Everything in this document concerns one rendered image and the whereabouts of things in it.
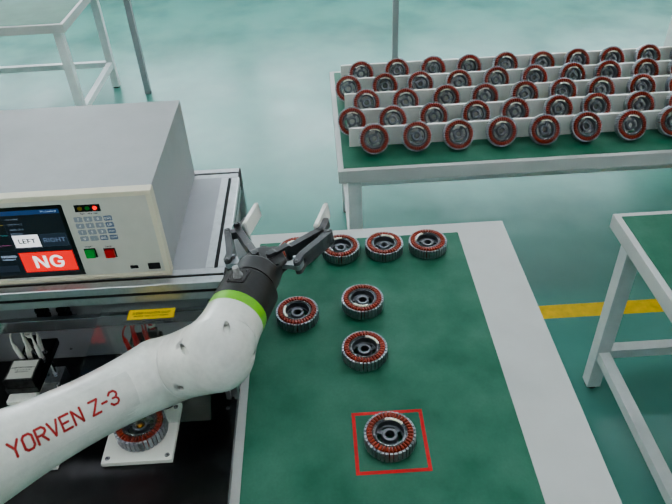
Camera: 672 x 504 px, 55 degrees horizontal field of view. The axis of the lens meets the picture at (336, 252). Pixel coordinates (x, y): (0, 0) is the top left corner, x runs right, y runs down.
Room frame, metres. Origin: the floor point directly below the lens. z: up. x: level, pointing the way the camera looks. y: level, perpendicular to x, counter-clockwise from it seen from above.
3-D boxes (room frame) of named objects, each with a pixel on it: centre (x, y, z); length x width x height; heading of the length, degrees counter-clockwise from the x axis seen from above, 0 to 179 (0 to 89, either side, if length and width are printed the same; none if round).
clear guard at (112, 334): (0.89, 0.36, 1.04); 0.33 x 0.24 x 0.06; 1
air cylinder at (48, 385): (1.03, 0.69, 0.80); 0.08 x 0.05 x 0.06; 91
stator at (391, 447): (0.85, -0.10, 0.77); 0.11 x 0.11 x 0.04
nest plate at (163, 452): (0.89, 0.44, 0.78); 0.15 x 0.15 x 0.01; 1
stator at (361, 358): (1.10, -0.06, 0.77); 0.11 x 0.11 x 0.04
